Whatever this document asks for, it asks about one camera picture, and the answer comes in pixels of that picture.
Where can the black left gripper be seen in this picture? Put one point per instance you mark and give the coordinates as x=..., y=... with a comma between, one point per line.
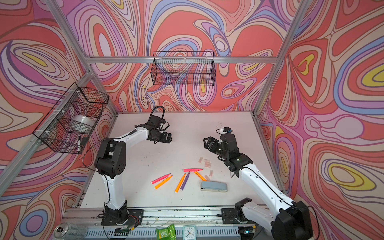
x=163, y=137

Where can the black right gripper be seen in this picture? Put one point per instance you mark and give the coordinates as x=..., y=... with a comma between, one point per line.
x=217, y=145

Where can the orange highlighter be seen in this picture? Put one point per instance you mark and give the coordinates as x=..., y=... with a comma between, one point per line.
x=200, y=176
x=163, y=182
x=180, y=183

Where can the pink highlighter pen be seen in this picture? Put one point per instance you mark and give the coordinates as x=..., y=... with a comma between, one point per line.
x=160, y=179
x=192, y=170

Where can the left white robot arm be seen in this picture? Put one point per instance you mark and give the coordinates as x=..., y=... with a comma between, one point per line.
x=111, y=159

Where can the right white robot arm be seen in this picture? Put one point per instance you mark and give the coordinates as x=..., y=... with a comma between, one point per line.
x=283, y=218

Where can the purple pen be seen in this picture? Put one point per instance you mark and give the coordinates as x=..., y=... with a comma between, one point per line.
x=185, y=181

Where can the grey pencil case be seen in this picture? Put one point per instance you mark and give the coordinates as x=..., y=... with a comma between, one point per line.
x=213, y=186

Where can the black marker in basket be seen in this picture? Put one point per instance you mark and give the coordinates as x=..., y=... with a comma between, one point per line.
x=79, y=144

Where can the small white clock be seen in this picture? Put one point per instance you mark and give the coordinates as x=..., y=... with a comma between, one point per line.
x=189, y=232

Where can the green snack packet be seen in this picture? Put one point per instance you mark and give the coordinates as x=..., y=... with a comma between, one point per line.
x=168, y=233

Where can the silver drink can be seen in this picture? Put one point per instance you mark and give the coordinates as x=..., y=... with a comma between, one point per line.
x=68, y=231

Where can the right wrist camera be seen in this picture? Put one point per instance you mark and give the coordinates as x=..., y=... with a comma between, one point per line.
x=227, y=130

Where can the back black wire basket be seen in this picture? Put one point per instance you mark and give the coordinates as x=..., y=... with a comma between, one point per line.
x=183, y=68

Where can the black wire basket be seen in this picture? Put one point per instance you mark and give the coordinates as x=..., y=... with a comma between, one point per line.
x=183, y=68
x=56, y=133

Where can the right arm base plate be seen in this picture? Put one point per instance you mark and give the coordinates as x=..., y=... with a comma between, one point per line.
x=231, y=216

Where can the aluminium frame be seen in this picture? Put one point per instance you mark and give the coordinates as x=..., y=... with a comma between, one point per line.
x=38, y=61

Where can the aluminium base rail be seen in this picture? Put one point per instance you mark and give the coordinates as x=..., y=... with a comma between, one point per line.
x=207, y=221

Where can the left black wire basket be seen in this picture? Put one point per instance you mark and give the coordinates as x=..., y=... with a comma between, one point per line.
x=56, y=133

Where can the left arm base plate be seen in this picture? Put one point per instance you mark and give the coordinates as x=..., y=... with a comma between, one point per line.
x=130, y=217

